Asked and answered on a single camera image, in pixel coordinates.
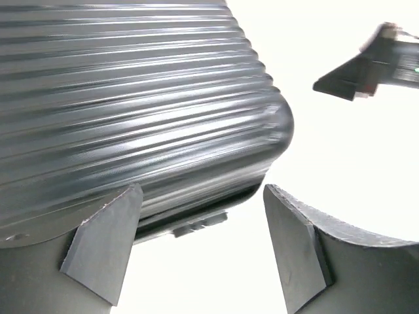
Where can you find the black hard-shell suitcase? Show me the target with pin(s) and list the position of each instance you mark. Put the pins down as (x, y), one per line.
(96, 95)

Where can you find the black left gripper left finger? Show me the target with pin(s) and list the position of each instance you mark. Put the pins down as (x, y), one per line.
(69, 261)

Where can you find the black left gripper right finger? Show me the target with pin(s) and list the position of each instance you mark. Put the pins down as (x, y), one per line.
(329, 266)

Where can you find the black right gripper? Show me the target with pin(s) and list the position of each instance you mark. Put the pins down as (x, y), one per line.
(389, 56)

